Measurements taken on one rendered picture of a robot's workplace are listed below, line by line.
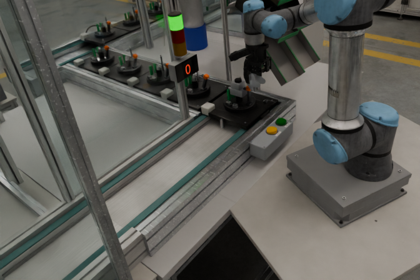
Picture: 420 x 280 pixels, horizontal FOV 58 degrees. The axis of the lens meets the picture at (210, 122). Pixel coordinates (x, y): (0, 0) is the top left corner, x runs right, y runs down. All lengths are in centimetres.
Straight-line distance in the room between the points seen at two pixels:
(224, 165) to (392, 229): 56
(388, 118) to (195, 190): 63
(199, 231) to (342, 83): 64
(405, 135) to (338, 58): 76
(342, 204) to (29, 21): 96
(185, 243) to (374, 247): 57
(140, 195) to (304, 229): 56
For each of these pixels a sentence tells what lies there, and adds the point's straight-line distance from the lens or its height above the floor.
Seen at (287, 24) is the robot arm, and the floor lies 137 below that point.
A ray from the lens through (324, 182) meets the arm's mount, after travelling 128.
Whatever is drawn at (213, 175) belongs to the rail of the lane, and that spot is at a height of 95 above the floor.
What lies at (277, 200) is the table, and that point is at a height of 86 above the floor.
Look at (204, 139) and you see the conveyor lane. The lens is 154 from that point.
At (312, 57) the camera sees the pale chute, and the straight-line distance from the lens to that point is 193.
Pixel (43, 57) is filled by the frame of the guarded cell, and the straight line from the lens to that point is 74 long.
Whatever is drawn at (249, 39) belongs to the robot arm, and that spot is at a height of 130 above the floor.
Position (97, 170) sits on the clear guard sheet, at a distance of 138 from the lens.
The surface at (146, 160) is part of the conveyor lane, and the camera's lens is 144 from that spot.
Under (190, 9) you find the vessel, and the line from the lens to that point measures 241.
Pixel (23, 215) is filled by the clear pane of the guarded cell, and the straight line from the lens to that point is 85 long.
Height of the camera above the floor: 182
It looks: 34 degrees down
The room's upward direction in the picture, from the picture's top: 7 degrees counter-clockwise
